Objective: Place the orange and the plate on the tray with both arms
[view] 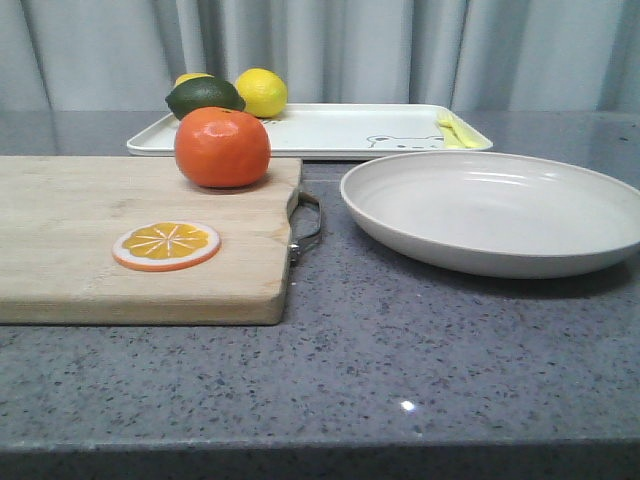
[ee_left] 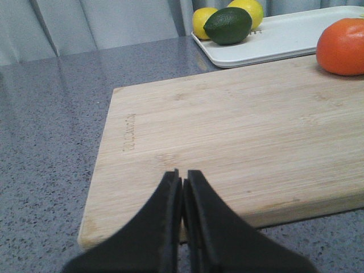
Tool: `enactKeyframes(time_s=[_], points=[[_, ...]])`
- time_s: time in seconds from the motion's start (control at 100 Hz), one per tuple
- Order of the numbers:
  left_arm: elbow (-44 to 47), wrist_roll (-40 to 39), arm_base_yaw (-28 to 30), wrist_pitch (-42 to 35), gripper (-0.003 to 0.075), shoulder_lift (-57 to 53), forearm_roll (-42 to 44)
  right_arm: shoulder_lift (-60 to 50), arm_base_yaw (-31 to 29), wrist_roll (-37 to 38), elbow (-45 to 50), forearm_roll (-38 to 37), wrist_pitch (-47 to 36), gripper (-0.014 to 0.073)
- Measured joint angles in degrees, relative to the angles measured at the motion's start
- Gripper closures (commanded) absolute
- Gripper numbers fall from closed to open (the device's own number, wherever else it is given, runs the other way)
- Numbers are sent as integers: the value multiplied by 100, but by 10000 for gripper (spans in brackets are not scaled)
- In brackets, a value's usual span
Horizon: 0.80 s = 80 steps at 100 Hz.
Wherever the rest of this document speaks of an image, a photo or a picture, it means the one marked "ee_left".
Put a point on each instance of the yellow lemon left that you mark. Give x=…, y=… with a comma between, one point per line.
x=199, y=18

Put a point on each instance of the yellow lemon right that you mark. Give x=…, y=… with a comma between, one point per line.
x=253, y=7

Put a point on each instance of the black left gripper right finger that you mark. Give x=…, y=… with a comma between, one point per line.
x=221, y=241

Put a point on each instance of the orange mandarin fruit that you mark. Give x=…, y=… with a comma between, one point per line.
x=340, y=47

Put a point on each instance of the green lime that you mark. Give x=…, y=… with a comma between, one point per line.
x=228, y=26

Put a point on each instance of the yellow lemon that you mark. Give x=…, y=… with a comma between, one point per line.
x=253, y=7
x=199, y=18

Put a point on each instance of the grey curtain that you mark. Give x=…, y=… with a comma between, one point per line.
x=33, y=30

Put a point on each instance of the wooden cutting board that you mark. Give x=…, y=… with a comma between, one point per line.
x=279, y=142

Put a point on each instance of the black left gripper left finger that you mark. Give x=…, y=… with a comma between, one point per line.
x=147, y=243

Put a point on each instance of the white rectangular tray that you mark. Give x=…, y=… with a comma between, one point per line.
x=278, y=37

